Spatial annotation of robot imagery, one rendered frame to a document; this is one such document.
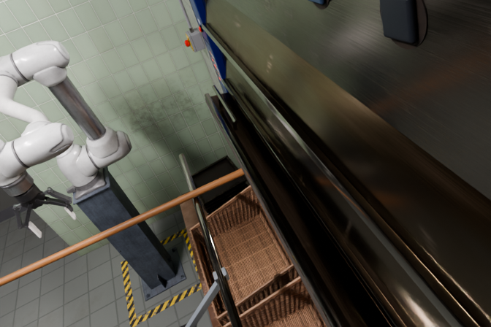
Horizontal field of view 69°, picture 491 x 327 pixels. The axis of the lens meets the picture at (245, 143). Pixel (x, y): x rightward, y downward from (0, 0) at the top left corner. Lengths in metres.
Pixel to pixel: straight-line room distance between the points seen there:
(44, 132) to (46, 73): 0.51
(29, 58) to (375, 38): 1.52
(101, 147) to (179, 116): 0.83
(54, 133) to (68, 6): 1.21
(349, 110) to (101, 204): 1.83
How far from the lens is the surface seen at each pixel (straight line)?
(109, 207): 2.27
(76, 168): 2.12
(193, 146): 2.85
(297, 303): 1.73
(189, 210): 2.35
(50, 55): 1.75
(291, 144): 1.04
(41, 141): 1.32
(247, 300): 1.67
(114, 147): 2.05
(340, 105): 0.63
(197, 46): 2.13
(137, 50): 2.46
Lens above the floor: 2.20
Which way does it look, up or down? 38 degrees down
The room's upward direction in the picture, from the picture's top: 20 degrees counter-clockwise
